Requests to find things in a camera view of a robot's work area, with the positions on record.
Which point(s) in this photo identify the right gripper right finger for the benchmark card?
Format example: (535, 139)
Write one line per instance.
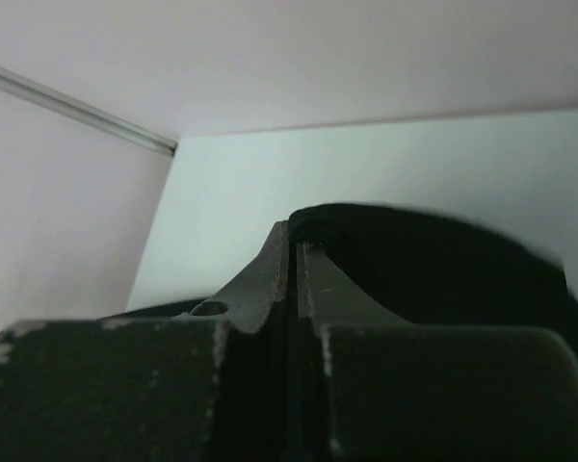
(371, 386)

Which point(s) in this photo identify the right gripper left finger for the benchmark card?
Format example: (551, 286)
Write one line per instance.
(207, 385)

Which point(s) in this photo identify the black t-shirt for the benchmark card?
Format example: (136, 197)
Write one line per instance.
(432, 269)

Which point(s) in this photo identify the left aluminium corner post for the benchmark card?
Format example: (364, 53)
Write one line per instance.
(64, 105)

